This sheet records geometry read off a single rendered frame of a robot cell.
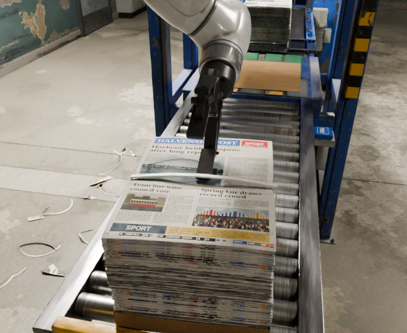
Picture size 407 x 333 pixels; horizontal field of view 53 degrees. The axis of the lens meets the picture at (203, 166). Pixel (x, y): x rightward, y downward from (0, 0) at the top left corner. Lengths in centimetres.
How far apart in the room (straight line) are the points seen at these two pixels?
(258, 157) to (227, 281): 30
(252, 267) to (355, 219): 187
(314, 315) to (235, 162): 34
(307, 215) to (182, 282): 51
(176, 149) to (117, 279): 33
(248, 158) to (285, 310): 32
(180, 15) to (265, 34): 173
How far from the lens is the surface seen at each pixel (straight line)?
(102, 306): 90
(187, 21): 88
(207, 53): 87
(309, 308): 89
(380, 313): 204
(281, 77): 213
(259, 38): 259
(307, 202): 117
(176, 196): 76
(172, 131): 153
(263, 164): 86
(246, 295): 71
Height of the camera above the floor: 146
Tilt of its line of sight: 31 degrees down
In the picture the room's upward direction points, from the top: straight up
